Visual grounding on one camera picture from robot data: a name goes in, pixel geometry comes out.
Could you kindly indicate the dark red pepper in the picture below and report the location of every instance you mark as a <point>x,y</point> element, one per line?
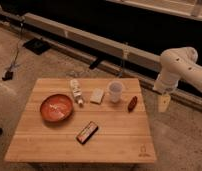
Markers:
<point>132,103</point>

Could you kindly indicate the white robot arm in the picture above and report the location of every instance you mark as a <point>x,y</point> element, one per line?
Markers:
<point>176,63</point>

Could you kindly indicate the white ceramic cup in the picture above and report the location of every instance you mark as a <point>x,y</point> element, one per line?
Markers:
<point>115,89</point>

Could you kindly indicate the orange ceramic bowl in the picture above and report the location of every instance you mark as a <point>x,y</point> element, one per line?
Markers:
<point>56,108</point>

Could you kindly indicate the black floor mat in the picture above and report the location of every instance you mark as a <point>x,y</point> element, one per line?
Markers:
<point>37,46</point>

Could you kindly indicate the beige sponge block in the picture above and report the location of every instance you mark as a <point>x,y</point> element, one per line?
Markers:
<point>97,96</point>

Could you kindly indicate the wooden table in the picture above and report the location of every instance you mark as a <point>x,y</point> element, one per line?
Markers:
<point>122,136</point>

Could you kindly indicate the long beige wall rail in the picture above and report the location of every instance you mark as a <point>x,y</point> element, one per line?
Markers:
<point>140,57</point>

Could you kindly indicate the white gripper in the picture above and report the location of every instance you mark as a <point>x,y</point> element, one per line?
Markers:
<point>164,84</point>

